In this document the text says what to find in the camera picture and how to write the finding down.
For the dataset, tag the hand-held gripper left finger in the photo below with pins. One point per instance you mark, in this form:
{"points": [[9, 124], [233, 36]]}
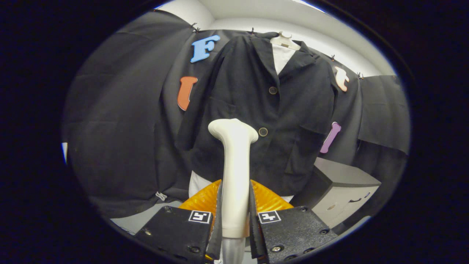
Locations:
{"points": [[176, 234]]}

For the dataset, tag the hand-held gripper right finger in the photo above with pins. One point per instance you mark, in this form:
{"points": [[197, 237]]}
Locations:
{"points": [[293, 231]]}

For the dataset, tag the white garment steamer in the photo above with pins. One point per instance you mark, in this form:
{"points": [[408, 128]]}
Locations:
{"points": [[234, 176]]}

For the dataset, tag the black jacket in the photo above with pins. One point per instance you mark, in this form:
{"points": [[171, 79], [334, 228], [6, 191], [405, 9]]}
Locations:
{"points": [[293, 117]]}

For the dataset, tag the grey cabinet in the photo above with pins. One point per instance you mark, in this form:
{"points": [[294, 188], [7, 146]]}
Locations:
{"points": [[337, 176]]}

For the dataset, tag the black backdrop cloth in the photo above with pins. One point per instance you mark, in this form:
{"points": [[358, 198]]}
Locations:
{"points": [[117, 128]]}

